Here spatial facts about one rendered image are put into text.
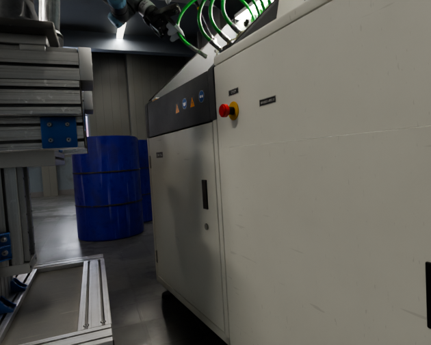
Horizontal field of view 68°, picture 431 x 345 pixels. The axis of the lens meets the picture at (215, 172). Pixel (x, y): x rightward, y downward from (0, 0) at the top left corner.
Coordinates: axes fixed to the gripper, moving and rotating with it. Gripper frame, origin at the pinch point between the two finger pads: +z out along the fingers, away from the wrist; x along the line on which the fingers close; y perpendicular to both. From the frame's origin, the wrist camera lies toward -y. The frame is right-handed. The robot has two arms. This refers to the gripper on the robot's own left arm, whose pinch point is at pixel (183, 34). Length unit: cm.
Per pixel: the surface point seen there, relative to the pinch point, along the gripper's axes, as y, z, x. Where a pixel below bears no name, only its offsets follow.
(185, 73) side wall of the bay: 7.8, 3.0, -21.9
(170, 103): 28.1, 23.4, 9.0
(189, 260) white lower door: 67, 72, 2
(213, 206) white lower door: 45, 67, 26
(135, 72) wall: -33, -382, -577
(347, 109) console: 14, 79, 72
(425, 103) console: 11, 87, 82
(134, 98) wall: 14, -340, -588
